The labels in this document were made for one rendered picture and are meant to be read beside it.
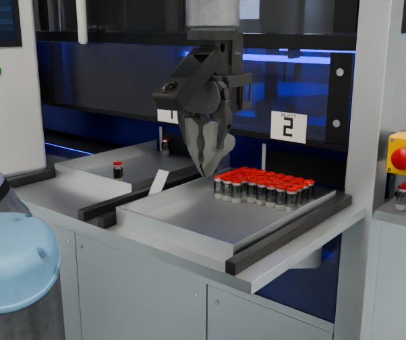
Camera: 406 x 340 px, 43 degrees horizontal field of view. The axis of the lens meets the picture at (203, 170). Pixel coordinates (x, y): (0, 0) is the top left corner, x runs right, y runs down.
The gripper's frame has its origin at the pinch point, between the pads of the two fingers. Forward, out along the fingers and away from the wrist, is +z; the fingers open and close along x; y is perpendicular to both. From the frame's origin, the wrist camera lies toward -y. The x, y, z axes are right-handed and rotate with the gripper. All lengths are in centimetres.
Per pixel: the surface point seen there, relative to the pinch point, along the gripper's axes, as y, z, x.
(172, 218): 9.0, 13.8, 14.7
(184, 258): -2.1, 14.1, 2.0
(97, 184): 11.8, 12.7, 39.2
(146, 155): 40, 14, 53
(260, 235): 7.7, 11.5, -5.5
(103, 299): 38, 64, 72
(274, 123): 37.7, -0.4, 10.8
